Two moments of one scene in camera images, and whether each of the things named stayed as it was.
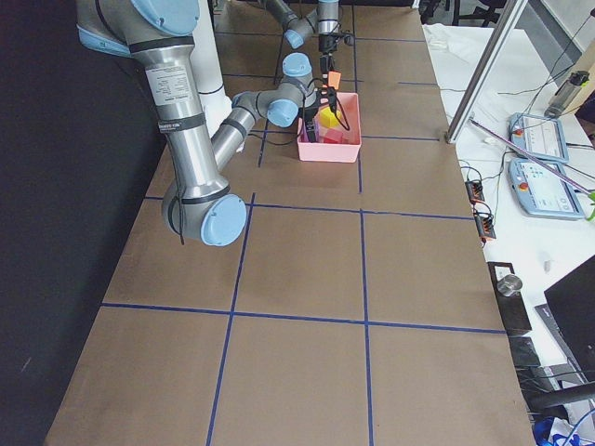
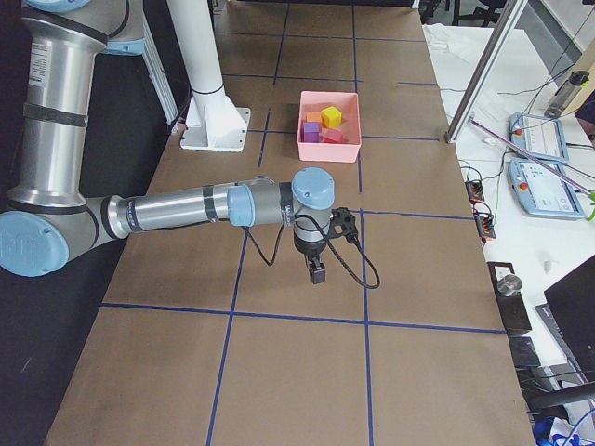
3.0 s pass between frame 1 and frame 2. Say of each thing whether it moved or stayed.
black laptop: stayed
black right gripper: moved
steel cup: stayed
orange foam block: moved
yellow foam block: stayed
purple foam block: stayed
